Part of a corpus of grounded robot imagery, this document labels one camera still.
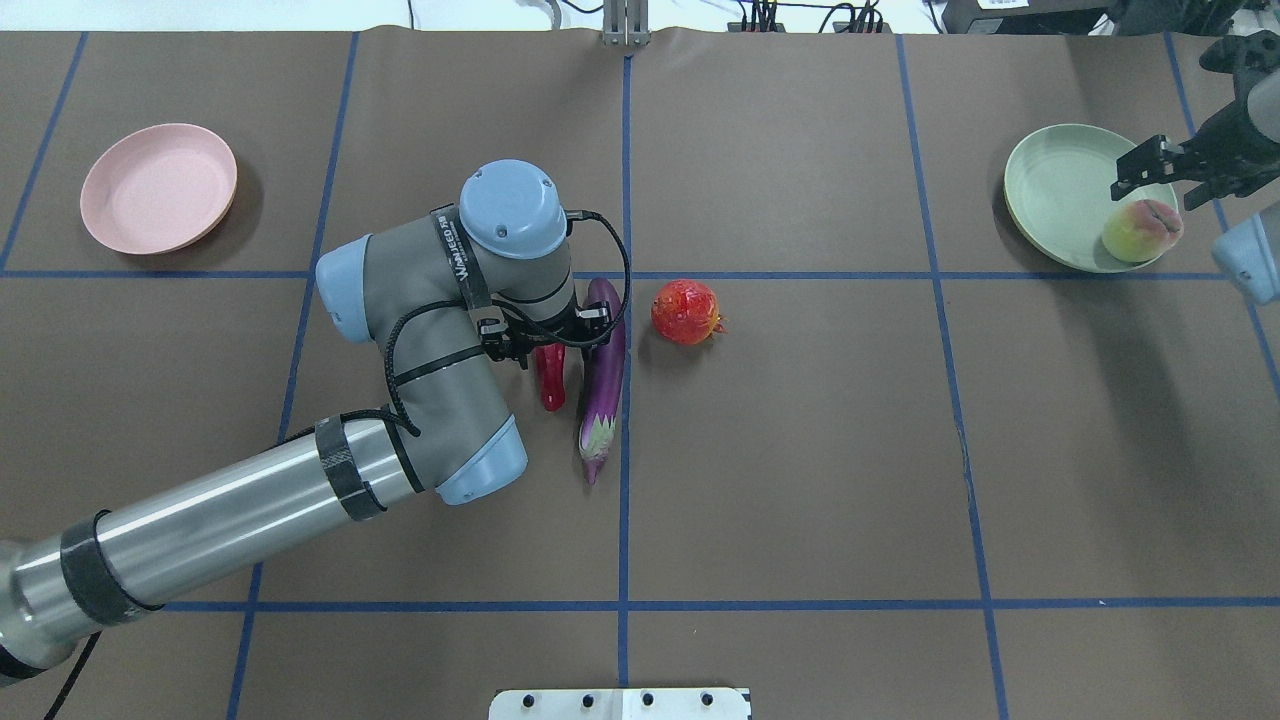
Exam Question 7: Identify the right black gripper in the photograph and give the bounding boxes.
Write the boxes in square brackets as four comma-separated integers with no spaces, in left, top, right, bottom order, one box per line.
[1110,95,1279,211]

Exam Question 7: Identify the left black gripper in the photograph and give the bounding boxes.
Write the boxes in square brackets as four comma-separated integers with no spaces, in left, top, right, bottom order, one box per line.
[480,300,613,369]

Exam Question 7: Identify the red chili pepper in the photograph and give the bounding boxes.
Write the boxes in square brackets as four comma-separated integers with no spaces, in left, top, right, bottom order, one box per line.
[532,343,566,413]

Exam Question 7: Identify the yellow pink peach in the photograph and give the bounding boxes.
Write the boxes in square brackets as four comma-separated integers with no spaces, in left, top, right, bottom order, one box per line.
[1101,199,1185,264]

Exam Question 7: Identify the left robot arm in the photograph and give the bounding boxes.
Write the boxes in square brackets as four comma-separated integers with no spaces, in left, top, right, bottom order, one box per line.
[1,159,625,685]

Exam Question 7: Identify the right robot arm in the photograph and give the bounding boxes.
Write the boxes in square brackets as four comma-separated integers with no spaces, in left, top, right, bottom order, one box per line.
[1110,70,1279,305]

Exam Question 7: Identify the purple eggplant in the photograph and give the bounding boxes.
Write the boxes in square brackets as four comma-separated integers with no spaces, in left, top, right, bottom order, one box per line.
[579,278,628,486]

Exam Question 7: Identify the green plate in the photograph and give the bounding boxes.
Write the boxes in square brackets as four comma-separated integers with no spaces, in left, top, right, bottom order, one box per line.
[1004,123,1185,274]

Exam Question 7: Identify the pink plate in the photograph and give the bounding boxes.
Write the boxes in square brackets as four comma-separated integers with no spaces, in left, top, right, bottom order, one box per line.
[79,123,239,256]

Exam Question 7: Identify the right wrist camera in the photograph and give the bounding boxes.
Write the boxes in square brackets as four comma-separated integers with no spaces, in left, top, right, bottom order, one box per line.
[1198,29,1279,76]

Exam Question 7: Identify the aluminium frame post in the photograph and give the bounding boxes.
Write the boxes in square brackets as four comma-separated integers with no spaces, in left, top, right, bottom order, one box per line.
[600,0,652,47]

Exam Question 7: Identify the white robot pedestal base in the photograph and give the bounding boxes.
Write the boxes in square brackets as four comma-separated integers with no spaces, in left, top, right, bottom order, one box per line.
[488,685,753,719]

